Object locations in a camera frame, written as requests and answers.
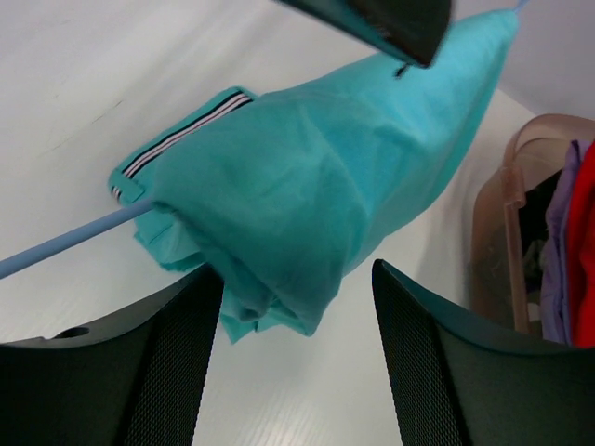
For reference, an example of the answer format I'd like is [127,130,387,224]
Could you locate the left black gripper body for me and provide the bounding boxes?
[281,0,454,69]

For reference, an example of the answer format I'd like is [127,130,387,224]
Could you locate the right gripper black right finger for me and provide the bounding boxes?
[372,259,594,445]

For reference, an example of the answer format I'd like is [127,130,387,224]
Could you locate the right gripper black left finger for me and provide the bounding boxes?
[1,267,223,445]

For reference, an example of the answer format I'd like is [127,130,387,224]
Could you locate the translucent brown plastic basin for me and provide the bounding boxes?
[469,113,594,337]

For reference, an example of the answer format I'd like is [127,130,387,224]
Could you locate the teal trousers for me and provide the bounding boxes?
[108,9,519,342]

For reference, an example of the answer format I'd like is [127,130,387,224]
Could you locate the pale blue wire hanger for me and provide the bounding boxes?
[0,0,531,281]

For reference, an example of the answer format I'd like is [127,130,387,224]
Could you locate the lilac trousers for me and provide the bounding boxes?
[540,140,591,345]

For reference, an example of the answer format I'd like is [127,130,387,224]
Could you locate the red trousers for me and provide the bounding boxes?
[567,144,594,348]

